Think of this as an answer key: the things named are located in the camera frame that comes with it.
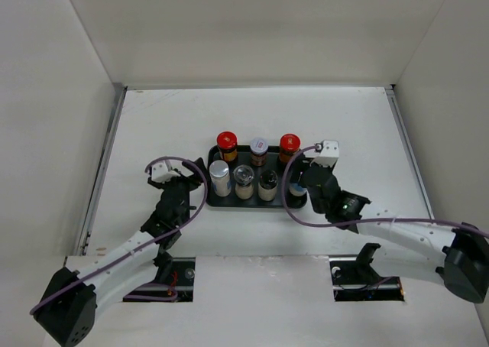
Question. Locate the red lid sauce jar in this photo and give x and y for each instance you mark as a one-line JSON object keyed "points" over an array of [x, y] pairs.
{"points": [[227, 143]]}

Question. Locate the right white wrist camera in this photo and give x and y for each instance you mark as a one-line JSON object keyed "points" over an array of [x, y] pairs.
{"points": [[327, 153]]}

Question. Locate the black plastic tray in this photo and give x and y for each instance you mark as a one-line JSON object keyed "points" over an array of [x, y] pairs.
{"points": [[244, 157]]}

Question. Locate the clear lid spice jar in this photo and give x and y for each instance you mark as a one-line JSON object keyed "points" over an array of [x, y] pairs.
{"points": [[244, 176]]}

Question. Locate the silver lid salt canister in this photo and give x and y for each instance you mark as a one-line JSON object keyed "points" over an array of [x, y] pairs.
{"points": [[296, 190], [220, 176]]}

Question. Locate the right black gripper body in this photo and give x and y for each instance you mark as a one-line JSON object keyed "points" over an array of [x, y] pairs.
{"points": [[317, 207]]}

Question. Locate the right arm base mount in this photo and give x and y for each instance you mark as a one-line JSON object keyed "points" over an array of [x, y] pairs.
{"points": [[354, 279]]}

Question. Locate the red lid chili jar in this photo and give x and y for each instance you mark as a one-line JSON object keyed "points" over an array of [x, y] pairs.
{"points": [[289, 145]]}

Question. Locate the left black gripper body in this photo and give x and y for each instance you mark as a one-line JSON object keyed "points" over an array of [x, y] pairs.
{"points": [[186, 183]]}

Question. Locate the black cap seasoning bottle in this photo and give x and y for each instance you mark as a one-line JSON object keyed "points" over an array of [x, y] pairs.
{"points": [[267, 185]]}

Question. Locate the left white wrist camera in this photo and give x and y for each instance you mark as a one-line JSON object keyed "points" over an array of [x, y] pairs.
{"points": [[161, 171]]}

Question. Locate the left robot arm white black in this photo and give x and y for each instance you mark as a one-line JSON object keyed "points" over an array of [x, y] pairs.
{"points": [[73, 300]]}

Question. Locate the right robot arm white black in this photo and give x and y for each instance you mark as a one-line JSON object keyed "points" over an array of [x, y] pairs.
{"points": [[452, 254]]}

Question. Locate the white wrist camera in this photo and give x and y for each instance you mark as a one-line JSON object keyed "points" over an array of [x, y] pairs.
{"points": [[327, 153], [161, 171]]}

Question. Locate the white lid sauce jar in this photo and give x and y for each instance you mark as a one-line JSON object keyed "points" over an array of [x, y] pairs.
{"points": [[258, 149]]}

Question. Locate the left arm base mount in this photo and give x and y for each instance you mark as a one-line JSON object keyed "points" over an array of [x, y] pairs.
{"points": [[174, 283]]}

